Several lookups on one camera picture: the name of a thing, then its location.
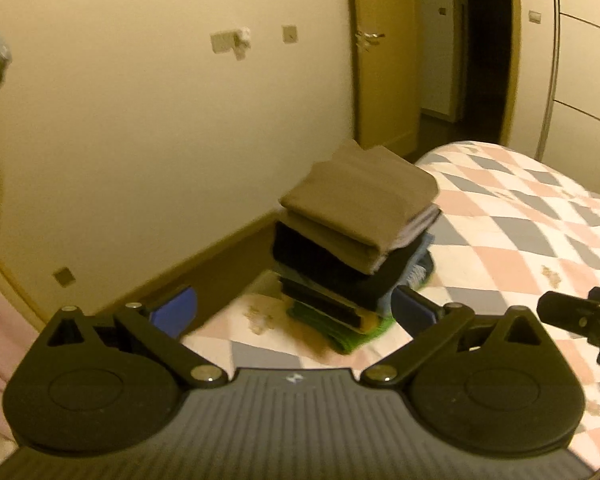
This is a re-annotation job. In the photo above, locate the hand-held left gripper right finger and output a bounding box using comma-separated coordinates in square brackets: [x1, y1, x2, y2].
[361, 285, 557, 389]

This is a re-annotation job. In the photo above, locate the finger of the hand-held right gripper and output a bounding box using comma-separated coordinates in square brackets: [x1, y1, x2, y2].
[536, 287, 600, 367]

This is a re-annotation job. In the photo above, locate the checkered pink blue quilt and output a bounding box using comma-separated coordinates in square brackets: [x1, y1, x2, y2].
[180, 141, 600, 466]

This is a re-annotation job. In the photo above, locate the pink cloth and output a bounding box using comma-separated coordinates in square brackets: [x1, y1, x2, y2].
[0, 267, 43, 438]

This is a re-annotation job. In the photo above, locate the wooden door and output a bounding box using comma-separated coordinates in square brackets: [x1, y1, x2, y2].
[347, 0, 423, 157]

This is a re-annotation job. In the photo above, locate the stack of folded clothes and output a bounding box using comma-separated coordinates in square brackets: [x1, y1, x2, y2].
[272, 204, 442, 355]

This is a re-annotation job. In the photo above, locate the metal door handle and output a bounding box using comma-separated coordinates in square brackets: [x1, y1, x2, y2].
[356, 30, 386, 52]

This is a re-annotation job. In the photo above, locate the double wall switch plate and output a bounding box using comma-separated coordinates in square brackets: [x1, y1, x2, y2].
[210, 26, 253, 61]

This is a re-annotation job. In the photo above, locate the wooden baseboard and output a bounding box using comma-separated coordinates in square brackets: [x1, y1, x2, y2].
[94, 215, 281, 315]

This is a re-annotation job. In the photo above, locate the olive long-sleeve sweater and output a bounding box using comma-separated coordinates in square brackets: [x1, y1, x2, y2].
[279, 139, 441, 276]

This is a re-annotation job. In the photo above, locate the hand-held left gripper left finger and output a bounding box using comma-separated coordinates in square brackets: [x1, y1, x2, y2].
[45, 287, 229, 389]

